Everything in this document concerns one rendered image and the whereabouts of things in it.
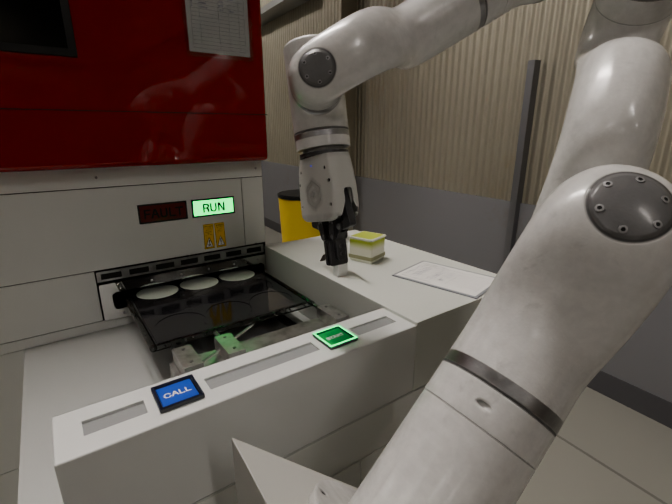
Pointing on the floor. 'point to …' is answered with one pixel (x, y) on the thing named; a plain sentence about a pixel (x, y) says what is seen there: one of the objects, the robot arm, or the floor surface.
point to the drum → (290, 219)
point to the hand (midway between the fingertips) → (336, 251)
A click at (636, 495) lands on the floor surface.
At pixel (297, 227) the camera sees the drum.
